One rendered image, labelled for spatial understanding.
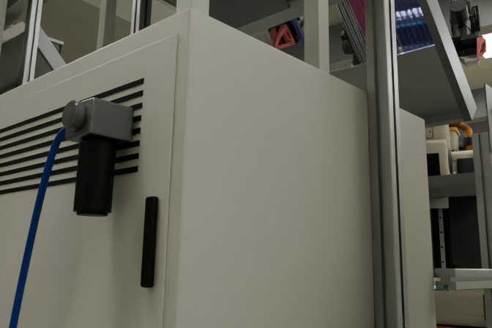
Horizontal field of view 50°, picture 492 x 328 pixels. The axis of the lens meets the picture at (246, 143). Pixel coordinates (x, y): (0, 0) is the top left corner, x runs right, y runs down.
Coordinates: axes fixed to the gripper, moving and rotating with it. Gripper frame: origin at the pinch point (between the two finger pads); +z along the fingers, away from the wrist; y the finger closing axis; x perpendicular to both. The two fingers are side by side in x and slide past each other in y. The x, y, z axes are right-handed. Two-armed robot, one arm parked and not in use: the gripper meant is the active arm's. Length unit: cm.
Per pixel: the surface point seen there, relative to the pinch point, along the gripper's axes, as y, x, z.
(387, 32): 53, -11, 38
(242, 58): 49, -26, 70
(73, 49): -501, 27, -278
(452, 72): 49, 17, 7
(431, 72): 42.5, 17.5, 3.2
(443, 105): 42, 27, 4
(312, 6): 46, -22, 46
